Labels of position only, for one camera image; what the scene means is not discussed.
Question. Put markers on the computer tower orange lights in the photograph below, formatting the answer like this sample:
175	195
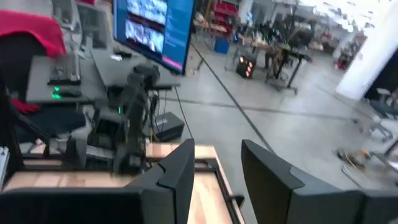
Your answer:
245	67

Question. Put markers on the grey desk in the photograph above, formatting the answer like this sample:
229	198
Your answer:
102	71

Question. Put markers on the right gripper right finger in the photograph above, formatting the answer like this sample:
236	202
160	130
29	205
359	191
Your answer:
270	186

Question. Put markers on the blue monitor screen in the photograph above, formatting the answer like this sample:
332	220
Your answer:
174	31

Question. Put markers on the black computer mouse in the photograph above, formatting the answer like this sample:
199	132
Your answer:
68	91

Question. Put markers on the black keyboard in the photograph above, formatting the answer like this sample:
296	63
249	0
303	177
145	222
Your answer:
63	70

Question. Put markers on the black computer case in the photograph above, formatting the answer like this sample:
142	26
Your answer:
169	126

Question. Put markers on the blue bin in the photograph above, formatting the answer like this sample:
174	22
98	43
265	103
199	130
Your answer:
222	46

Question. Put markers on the red shelf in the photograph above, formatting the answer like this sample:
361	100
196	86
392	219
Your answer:
225	9

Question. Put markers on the black standing desk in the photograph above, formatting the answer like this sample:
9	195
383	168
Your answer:
292	53

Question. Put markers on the red cloth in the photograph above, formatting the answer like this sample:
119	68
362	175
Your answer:
31	28

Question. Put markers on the grey office chair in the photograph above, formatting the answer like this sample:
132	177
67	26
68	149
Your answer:
384	107

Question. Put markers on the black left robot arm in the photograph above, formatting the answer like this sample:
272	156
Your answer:
133	102

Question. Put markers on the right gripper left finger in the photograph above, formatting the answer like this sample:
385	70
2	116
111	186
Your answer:
177	174

